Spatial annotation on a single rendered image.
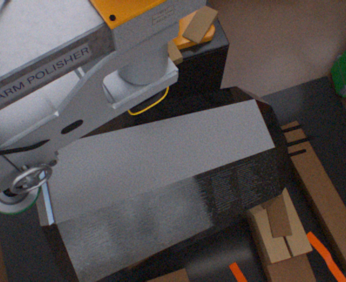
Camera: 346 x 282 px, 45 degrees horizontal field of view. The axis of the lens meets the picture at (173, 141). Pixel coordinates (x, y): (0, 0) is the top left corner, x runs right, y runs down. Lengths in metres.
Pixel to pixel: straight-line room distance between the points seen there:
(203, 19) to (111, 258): 1.27
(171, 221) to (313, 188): 1.11
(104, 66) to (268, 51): 2.10
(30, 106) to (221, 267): 1.63
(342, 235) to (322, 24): 1.60
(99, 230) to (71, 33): 1.00
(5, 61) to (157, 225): 1.07
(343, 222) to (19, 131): 1.98
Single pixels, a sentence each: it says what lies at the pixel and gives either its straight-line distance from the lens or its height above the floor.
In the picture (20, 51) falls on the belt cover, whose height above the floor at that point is 1.74.
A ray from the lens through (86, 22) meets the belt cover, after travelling 1.12.
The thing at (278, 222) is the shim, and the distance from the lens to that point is 2.48.
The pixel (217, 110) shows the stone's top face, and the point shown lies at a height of 0.87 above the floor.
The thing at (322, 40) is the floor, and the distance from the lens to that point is 3.38.
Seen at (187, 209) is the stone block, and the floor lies 0.76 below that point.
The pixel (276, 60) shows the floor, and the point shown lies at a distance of 3.19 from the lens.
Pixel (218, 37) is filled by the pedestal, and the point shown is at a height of 0.74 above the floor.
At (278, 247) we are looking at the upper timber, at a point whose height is 0.23.
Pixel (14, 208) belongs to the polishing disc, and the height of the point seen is 0.92.
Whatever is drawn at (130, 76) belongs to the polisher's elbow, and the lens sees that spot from 1.47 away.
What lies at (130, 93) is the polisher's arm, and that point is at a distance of 1.51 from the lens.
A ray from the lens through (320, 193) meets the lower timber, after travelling 2.73.
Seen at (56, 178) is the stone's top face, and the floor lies 0.87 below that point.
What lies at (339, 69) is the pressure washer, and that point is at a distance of 3.11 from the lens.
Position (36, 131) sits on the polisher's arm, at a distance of 1.37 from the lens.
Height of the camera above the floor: 2.61
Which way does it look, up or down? 68 degrees down
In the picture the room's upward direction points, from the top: straight up
